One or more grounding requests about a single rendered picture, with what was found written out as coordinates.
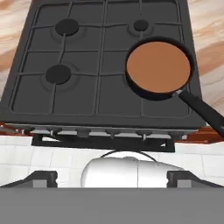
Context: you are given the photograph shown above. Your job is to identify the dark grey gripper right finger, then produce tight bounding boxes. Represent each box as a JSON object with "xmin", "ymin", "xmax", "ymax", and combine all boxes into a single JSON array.
[{"xmin": 166, "ymin": 170, "xmax": 224, "ymax": 189}]

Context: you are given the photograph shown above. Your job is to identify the black saucepan with hot chocolate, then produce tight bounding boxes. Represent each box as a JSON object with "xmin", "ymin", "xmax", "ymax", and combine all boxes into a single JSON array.
[{"xmin": 124, "ymin": 36, "xmax": 224, "ymax": 138}]

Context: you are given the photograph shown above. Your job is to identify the grey oven knob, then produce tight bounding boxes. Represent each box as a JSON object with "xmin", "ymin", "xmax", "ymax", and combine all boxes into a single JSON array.
[
  {"xmin": 105, "ymin": 129, "xmax": 121, "ymax": 139},
  {"xmin": 75, "ymin": 129, "xmax": 92, "ymax": 138},
  {"xmin": 136, "ymin": 129, "xmax": 152, "ymax": 140},
  {"xmin": 48, "ymin": 127, "xmax": 63, "ymax": 137}
]

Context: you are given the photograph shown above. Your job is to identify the brown wooden cupboard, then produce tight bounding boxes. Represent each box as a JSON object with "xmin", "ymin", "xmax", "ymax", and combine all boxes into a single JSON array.
[
  {"xmin": 0, "ymin": 122, "xmax": 33, "ymax": 137},
  {"xmin": 174, "ymin": 126, "xmax": 224, "ymax": 144}
]

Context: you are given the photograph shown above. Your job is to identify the white rounded object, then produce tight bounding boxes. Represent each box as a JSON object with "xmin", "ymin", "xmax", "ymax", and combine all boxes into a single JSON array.
[{"xmin": 80, "ymin": 150, "xmax": 186, "ymax": 189}]

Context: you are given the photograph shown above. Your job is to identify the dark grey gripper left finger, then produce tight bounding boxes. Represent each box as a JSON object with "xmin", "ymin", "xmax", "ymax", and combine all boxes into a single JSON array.
[{"xmin": 0, "ymin": 170, "xmax": 59, "ymax": 189}]

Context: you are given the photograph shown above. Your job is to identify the black oven door handle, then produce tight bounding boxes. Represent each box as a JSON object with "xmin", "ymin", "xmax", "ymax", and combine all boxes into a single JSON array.
[{"xmin": 31, "ymin": 134, "xmax": 176, "ymax": 153}]

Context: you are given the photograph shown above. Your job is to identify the black gas hob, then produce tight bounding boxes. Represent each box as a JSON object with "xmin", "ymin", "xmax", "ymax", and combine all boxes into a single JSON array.
[{"xmin": 0, "ymin": 0, "xmax": 208, "ymax": 131}]

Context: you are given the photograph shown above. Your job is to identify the silver oven control panel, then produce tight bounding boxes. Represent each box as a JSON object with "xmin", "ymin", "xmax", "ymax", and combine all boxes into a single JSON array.
[{"xmin": 4, "ymin": 123, "xmax": 188, "ymax": 140}]

